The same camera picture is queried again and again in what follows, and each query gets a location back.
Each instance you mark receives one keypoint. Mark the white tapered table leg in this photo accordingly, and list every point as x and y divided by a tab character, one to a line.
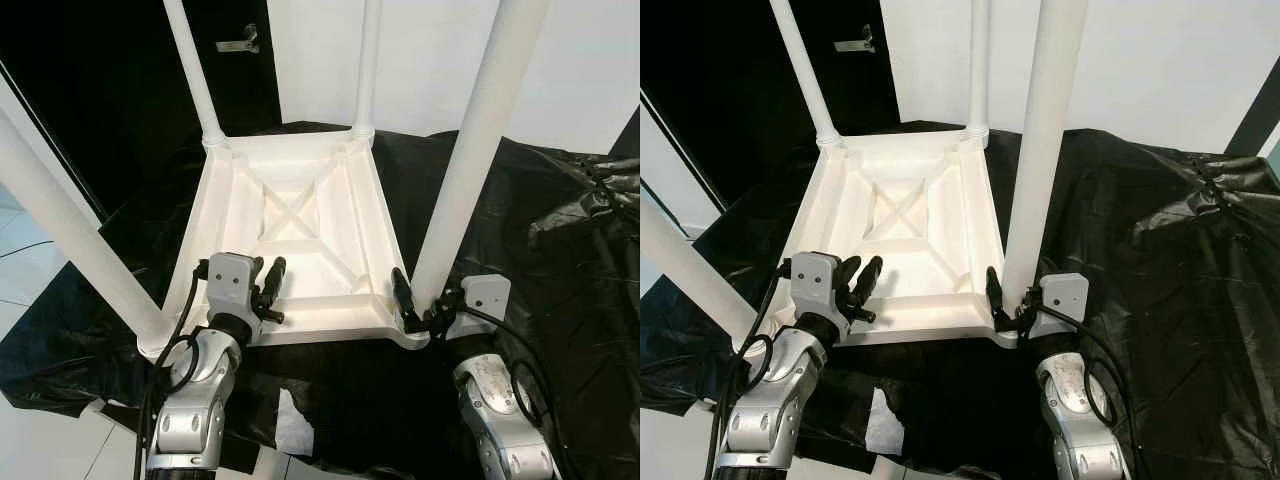
70	230
805	70
695	270
475	150
1045	150
366	60
195	70
978	60

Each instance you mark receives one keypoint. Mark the dark window frame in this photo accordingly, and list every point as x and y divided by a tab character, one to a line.
630	138
1258	125

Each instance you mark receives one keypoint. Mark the white support table leg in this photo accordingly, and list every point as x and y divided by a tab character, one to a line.
887	468
272	466

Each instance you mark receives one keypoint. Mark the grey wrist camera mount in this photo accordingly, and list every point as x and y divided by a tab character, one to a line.
817	283
480	300
1062	298
232	285

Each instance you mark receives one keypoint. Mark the white plastic children table top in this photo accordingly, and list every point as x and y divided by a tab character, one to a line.
900	250
300	250

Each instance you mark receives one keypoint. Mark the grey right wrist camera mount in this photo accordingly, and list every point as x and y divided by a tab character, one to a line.
480	300
1062	298

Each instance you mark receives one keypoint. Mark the black door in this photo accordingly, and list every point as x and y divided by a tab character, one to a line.
720	90
100	90

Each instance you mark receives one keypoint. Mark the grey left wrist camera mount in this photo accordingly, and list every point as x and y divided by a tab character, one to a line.
232	285
817	283

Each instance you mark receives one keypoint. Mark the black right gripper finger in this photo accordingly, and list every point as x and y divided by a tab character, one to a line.
405	298
998	296

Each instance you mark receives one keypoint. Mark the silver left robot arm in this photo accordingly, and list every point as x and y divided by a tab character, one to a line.
195	400
775	400

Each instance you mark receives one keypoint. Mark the black plastic cover sheet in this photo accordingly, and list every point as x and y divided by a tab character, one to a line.
1180	330
560	330

